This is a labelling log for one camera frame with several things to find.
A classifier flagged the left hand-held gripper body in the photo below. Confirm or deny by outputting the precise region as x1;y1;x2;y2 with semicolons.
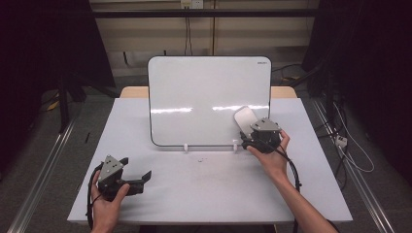
97;154;131;202

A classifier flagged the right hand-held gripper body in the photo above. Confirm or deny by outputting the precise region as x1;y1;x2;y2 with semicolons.
248;116;283;154

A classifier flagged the white whiteboard eraser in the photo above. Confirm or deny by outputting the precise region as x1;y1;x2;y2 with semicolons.
233;105;260;138

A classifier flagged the white whiteboard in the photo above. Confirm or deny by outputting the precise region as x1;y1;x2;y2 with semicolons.
147;55;273;149

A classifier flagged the person's right hand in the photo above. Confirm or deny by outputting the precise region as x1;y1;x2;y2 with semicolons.
247;129;292;183

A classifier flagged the person's left hand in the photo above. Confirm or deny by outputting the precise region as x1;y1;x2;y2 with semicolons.
89;179;131;232

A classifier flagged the white table mat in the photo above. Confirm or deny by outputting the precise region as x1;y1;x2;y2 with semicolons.
66;97;354;225

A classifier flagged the white power adapter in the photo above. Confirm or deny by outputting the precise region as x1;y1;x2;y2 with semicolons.
334;134;349;149

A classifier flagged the black metal stand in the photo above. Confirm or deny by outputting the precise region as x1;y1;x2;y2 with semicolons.
57;73;72;134

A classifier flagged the black horizontal bar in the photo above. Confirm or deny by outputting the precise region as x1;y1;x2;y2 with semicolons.
91;8;322;19

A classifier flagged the black curtain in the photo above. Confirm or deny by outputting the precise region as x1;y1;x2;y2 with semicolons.
300;0;412;185
0;0;117;178

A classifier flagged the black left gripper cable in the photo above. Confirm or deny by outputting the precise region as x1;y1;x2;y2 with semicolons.
85;162;104;230

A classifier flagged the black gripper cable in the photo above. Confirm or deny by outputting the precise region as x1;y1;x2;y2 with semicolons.
85;162;104;230
274;145;303;233

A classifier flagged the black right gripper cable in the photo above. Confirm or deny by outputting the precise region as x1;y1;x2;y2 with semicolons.
274;145;303;233

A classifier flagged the black floor cable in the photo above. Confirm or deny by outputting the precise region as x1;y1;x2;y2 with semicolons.
271;62;304;83

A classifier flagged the aluminium rail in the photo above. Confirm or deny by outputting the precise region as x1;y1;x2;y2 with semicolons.
7;117;79;233
309;97;396;233

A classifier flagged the white cable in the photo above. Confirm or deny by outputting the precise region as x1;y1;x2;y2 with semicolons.
332;102;376;174

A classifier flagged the black hanging cable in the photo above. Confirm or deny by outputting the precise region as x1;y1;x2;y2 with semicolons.
184;15;193;56

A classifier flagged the white wall socket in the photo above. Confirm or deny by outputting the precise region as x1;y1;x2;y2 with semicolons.
180;0;205;10

